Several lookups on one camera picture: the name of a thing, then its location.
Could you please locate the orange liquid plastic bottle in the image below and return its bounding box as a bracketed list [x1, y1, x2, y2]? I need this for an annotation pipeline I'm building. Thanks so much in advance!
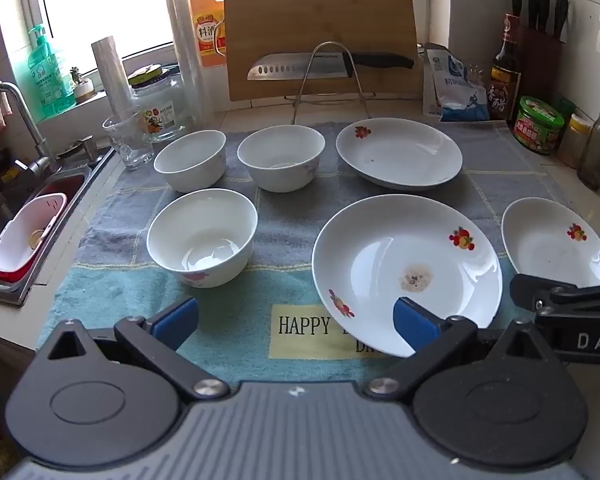
[187, 0, 228, 67]

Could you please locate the small potted plant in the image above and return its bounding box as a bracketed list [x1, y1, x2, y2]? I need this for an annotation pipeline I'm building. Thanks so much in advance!
[69, 66, 97, 105]

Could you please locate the green lid sauce jar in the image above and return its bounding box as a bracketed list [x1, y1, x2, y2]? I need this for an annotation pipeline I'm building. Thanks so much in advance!
[511, 95, 566, 155]

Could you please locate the yellow lid spice jar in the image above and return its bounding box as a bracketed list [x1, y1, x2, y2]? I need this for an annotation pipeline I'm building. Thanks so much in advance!
[557, 112, 594, 168]

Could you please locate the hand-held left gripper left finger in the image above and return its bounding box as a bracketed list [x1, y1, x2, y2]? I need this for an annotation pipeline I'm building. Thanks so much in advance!
[39, 296, 231, 404]

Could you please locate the checked grey teal towel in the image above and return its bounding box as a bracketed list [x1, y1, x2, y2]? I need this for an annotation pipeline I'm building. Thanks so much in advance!
[42, 119, 578, 386]

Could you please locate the steel sink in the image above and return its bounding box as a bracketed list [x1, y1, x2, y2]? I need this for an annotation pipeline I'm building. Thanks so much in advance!
[0, 145, 116, 308]

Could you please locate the window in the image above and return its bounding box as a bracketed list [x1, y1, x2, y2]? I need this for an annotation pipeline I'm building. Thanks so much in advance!
[22, 0, 411, 68]

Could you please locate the white bowl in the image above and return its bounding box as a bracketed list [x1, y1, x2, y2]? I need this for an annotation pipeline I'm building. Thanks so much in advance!
[146, 188, 259, 289]
[153, 130, 227, 194]
[237, 126, 326, 193]

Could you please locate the metal faucet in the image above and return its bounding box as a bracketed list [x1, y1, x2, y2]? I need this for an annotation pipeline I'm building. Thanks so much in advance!
[0, 81, 58, 173]

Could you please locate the white blue salt bag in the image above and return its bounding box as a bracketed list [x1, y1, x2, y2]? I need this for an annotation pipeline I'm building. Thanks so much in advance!
[422, 42, 492, 122]

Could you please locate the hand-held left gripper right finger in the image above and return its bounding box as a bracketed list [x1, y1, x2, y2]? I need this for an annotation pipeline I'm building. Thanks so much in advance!
[364, 296, 557, 402]

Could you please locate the large white flower print plate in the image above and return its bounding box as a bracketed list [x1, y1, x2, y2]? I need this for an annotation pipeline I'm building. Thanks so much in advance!
[311, 192, 504, 359]

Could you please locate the green soap pump bottle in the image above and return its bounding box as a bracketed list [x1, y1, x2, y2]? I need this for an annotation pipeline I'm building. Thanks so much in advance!
[26, 24, 77, 122]

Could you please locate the dark soy sauce bottle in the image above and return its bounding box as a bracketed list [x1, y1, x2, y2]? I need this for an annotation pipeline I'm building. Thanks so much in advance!
[490, 12, 525, 121]

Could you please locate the bamboo cutting board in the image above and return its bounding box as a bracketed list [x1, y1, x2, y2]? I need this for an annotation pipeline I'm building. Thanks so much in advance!
[223, 0, 427, 102]

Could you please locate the black handled kitchen knife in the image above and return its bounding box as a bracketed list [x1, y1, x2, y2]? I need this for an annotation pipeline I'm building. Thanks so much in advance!
[246, 50, 416, 82]

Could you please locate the small clear plastic wrap roll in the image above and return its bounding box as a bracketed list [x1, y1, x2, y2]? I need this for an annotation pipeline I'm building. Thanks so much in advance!
[91, 36, 133, 121]

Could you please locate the clear drinking glass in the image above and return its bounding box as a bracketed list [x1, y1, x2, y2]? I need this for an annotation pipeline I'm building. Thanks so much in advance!
[102, 111, 156, 170]

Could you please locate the dark red knife block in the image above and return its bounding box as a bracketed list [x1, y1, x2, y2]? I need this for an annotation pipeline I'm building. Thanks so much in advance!
[519, 25, 567, 116]

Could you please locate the metal wire rack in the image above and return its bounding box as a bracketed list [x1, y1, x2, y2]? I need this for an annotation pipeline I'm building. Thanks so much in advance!
[284, 41, 378, 123]

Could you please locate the white colander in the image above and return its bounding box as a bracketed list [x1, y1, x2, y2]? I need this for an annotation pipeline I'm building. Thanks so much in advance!
[0, 192, 68, 281]

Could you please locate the glass jar with dark lid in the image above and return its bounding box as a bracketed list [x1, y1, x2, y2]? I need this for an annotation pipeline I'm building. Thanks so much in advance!
[128, 64, 193, 142]

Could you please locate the red basin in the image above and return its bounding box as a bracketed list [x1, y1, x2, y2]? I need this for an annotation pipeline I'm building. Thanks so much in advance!
[0, 176, 91, 286]

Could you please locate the metal sink fitting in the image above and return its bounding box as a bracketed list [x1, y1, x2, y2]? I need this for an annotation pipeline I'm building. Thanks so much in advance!
[57, 135, 99, 162]

